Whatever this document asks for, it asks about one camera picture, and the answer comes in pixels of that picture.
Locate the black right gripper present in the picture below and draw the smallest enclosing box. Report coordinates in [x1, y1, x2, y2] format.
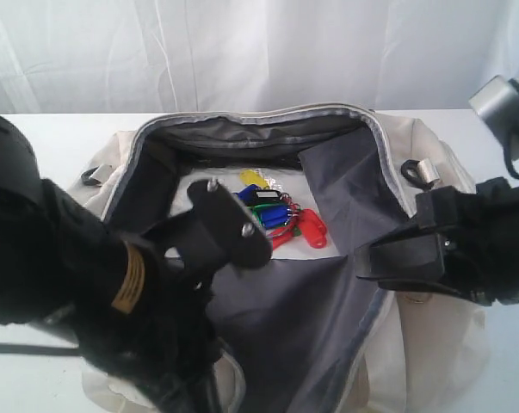
[354, 177, 519, 306]

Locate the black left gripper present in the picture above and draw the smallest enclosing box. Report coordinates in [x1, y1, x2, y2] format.
[34, 214, 226, 413]

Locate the cream fabric duffel bag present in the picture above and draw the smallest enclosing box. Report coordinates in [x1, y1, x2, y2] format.
[69, 104, 490, 412]

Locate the colourful key tag bunch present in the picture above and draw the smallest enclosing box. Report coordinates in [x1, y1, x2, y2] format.
[232, 168, 330, 251]

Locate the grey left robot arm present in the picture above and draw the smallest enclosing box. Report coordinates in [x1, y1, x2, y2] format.
[0, 116, 234, 412]

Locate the clear plastic wrapped package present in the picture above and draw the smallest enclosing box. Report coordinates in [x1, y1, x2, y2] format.
[166, 165, 344, 262]

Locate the white backdrop curtain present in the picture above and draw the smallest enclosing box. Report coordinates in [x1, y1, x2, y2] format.
[0, 1, 519, 114]

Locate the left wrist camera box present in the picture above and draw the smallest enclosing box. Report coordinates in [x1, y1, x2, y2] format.
[187, 179, 272, 269]

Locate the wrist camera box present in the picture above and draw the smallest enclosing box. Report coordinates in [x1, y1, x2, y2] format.
[469, 75, 519, 161]
[187, 179, 272, 269]

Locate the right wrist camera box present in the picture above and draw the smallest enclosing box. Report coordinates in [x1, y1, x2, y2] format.
[469, 75, 519, 161]

